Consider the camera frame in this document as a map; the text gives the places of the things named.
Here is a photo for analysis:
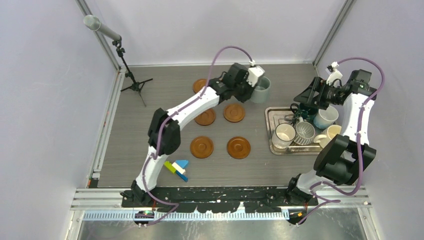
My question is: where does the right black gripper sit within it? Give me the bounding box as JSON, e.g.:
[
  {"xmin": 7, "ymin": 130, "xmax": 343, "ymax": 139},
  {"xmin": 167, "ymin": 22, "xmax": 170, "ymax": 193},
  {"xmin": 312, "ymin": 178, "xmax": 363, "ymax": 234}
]
[{"xmin": 294, "ymin": 76, "xmax": 344, "ymax": 111}]

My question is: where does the wooden coaster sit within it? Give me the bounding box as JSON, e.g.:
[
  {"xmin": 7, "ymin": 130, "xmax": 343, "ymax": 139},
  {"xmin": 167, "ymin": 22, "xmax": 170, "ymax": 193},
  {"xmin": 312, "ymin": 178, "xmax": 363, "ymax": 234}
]
[
  {"xmin": 190, "ymin": 136, "xmax": 214, "ymax": 159},
  {"xmin": 194, "ymin": 108, "xmax": 216, "ymax": 126},
  {"xmin": 223, "ymin": 103, "xmax": 246, "ymax": 123},
  {"xmin": 192, "ymin": 78, "xmax": 207, "ymax": 94},
  {"xmin": 226, "ymin": 136, "xmax": 251, "ymax": 159}
]

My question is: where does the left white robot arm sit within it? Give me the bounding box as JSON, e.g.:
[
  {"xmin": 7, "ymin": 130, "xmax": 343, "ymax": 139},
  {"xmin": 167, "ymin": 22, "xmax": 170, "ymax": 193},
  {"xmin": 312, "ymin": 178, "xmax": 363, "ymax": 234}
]
[{"xmin": 121, "ymin": 62, "xmax": 265, "ymax": 207}]

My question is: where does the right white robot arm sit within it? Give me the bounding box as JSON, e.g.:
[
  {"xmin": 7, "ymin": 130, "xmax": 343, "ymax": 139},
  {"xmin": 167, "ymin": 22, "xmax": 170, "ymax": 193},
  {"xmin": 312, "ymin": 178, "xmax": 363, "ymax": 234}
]
[{"xmin": 285, "ymin": 76, "xmax": 380, "ymax": 205}]

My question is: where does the ribbed grey cup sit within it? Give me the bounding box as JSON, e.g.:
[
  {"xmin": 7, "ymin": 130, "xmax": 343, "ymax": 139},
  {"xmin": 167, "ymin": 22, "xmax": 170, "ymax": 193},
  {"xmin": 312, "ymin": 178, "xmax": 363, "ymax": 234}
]
[{"xmin": 293, "ymin": 117, "xmax": 316, "ymax": 146}]

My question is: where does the ribbed clear glass cup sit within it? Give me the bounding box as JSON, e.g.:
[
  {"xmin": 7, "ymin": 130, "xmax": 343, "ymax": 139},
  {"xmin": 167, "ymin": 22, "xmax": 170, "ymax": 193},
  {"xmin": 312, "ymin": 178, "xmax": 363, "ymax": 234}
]
[{"xmin": 271, "ymin": 123, "xmax": 296, "ymax": 149}]

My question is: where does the dark teal mug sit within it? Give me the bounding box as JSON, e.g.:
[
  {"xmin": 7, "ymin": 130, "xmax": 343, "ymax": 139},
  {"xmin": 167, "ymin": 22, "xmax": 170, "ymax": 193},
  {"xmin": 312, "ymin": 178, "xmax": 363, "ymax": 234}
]
[{"xmin": 289, "ymin": 103, "xmax": 319, "ymax": 122}]

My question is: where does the white mug blue outside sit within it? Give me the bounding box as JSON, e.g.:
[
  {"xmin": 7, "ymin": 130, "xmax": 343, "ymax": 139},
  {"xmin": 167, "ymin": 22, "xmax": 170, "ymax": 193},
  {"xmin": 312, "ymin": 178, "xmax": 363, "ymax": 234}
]
[{"xmin": 313, "ymin": 105, "xmax": 339, "ymax": 130}]

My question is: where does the cream mug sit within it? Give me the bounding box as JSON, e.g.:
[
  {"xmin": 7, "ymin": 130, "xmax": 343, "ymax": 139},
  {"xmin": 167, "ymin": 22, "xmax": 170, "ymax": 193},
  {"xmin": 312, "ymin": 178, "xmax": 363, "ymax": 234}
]
[{"xmin": 313, "ymin": 124, "xmax": 342, "ymax": 148}]

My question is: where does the metal tray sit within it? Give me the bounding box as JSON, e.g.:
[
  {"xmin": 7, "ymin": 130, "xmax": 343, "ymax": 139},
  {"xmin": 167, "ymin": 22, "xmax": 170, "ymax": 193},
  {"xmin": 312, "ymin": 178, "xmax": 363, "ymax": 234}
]
[{"xmin": 264, "ymin": 106, "xmax": 323, "ymax": 156}]

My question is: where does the black microphone tripod stand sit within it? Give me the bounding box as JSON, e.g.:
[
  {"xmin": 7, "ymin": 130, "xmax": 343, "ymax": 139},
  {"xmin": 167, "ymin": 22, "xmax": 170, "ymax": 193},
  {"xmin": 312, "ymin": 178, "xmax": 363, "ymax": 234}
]
[{"xmin": 112, "ymin": 39, "xmax": 154, "ymax": 107}]

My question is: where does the coloured toy brick stack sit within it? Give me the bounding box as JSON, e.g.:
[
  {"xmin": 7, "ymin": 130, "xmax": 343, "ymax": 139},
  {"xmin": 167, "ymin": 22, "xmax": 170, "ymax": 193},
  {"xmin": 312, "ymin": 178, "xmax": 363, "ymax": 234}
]
[{"xmin": 163, "ymin": 159, "xmax": 189, "ymax": 183}]

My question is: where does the grey microphone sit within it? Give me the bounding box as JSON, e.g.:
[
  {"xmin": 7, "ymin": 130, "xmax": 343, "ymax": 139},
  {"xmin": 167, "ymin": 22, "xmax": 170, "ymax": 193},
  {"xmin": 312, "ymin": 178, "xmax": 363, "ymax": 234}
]
[{"xmin": 83, "ymin": 14, "xmax": 122, "ymax": 41}]

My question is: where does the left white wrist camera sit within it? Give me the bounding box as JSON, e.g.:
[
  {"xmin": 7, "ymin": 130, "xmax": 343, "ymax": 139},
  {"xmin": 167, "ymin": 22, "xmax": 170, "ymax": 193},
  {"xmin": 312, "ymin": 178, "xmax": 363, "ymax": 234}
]
[{"xmin": 246, "ymin": 60, "xmax": 265, "ymax": 88}]

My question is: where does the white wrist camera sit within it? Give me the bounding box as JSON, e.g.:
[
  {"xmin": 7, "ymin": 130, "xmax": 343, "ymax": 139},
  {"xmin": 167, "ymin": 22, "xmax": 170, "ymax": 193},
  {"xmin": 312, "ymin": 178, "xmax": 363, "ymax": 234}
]
[
  {"xmin": 326, "ymin": 61, "xmax": 343, "ymax": 86},
  {"xmin": 246, "ymin": 60, "xmax": 265, "ymax": 88}
]

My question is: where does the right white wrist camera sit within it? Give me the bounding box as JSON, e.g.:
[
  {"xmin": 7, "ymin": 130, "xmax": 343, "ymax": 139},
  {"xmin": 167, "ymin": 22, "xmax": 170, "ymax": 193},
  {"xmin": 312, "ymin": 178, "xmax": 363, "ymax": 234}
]
[{"xmin": 326, "ymin": 61, "xmax": 343, "ymax": 86}]

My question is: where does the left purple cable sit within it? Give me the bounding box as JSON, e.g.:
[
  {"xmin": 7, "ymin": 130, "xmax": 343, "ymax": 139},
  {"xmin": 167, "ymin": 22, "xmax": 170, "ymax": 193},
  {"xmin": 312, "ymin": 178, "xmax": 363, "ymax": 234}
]
[{"xmin": 141, "ymin": 45, "xmax": 256, "ymax": 227}]

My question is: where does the purple cable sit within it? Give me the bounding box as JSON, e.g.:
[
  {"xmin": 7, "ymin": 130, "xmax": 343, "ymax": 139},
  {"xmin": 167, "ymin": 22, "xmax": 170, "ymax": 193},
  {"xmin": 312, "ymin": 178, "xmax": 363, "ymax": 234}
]
[
  {"xmin": 141, "ymin": 45, "xmax": 256, "ymax": 227},
  {"xmin": 296, "ymin": 56, "xmax": 386, "ymax": 227}
]

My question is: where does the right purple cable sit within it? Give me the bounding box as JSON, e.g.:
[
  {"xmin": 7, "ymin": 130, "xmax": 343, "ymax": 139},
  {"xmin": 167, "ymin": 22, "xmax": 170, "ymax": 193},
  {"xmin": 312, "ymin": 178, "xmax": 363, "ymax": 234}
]
[{"xmin": 296, "ymin": 56, "xmax": 386, "ymax": 227}]

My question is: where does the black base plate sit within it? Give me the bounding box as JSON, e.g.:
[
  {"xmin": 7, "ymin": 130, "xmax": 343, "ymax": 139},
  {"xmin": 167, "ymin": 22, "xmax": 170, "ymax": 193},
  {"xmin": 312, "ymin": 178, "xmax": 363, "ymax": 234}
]
[{"xmin": 120, "ymin": 186, "xmax": 318, "ymax": 213}]

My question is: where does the aluminium frame rail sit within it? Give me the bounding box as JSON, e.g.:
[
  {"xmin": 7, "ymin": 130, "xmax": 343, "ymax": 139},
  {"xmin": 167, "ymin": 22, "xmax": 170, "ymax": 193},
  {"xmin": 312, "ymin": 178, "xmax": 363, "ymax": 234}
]
[{"xmin": 70, "ymin": 187, "xmax": 372, "ymax": 225}]

